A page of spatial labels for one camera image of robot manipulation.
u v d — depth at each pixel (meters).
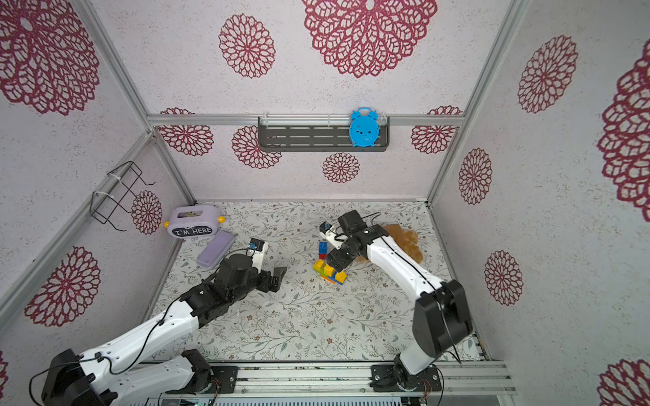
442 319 0.46
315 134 0.93
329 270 0.90
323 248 0.95
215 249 1.00
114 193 0.76
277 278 0.70
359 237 0.60
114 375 0.41
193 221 1.01
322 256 0.99
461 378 0.76
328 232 0.76
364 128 0.89
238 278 0.59
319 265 0.92
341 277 0.90
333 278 0.91
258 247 0.66
